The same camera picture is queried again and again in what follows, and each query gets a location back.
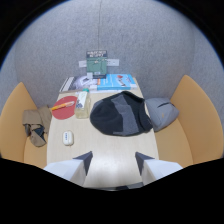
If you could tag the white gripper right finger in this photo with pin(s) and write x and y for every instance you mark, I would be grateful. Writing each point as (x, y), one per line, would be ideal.
(155, 168)

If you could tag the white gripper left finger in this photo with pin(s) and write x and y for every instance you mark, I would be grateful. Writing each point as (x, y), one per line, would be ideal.
(71, 169)

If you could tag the green tea bottle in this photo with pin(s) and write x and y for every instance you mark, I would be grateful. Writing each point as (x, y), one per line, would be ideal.
(83, 103)

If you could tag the white computer mouse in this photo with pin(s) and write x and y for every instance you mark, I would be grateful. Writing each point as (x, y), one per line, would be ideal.
(68, 138)

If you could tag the grey bag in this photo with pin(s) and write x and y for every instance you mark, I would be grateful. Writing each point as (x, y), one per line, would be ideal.
(162, 113)

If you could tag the orange bench seat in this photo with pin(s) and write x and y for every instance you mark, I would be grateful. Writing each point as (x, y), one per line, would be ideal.
(20, 128)
(190, 124)

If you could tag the red round plate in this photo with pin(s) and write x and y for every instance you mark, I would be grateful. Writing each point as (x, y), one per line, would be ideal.
(64, 108)

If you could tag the orange utility knife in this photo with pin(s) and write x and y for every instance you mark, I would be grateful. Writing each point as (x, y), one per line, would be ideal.
(62, 106)

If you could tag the black and grey beanie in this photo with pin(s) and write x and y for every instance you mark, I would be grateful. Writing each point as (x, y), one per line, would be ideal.
(120, 114)

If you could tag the grey magazine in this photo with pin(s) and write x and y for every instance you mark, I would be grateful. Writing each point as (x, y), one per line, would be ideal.
(77, 83)

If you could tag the blue book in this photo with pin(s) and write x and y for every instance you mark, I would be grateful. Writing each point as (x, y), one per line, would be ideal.
(116, 81)

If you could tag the white wall socket panel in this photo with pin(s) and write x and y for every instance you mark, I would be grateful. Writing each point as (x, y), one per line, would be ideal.
(99, 62)

